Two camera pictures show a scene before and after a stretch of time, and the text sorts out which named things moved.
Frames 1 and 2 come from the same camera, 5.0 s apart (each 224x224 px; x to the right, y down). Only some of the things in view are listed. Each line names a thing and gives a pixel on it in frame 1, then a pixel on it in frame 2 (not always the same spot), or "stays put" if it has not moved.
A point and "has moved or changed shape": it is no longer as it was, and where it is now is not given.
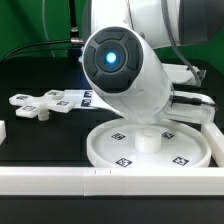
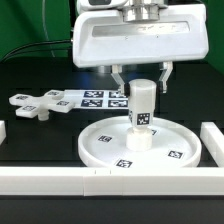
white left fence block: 3,133 stays put
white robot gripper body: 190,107 to 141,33
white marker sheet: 82,98 stays put
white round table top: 164,144 has moved or changed shape
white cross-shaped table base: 32,106 stays put
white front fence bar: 109,182 stays put
